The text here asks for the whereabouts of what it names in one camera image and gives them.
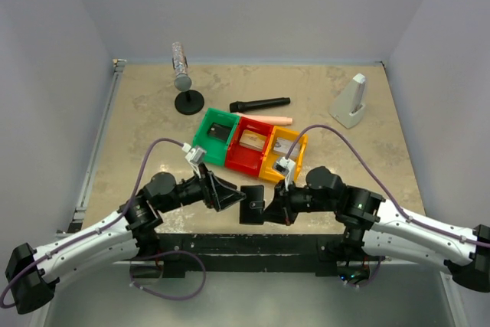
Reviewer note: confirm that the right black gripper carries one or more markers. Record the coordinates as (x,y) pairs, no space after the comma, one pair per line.
(277,212)

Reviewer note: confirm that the black card stack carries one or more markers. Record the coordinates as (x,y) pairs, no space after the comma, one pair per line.
(219,131)

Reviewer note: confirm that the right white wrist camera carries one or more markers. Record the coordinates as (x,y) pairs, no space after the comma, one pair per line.
(287,168)

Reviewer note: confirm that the white wedge charging dock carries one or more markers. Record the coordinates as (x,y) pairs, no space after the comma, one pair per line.
(348,108)

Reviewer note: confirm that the red plastic bin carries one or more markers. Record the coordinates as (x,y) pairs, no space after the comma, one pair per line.
(247,148)

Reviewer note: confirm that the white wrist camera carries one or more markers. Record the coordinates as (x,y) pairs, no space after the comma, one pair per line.
(287,168)
(194,155)

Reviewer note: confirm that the green plastic bin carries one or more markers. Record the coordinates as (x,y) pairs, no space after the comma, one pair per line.
(216,150)

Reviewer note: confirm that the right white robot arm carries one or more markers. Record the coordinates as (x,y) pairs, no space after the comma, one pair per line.
(375,227)

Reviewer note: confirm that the yellow plastic bin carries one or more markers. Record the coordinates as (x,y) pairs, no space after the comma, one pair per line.
(266,172)

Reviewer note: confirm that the gold card stack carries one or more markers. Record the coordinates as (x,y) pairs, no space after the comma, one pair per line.
(252,140)

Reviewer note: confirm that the aluminium frame rail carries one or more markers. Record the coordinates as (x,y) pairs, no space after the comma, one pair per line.
(67,104)

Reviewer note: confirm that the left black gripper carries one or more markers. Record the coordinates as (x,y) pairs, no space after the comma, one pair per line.
(217,193)

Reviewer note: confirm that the black round microphone stand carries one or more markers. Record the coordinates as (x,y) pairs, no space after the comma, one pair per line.
(189,102)

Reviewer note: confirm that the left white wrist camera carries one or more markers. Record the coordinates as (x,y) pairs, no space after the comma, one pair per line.
(194,155)

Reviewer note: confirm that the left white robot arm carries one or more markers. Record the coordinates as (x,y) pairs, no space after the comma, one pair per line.
(127,233)

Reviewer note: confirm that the silver VIP card stack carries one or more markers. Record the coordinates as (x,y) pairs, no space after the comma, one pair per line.
(281,146)

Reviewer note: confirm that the glitter microphone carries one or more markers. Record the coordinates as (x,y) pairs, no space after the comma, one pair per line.
(179,61)

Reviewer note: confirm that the black microphone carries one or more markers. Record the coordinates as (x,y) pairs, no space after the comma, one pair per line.
(246,106)

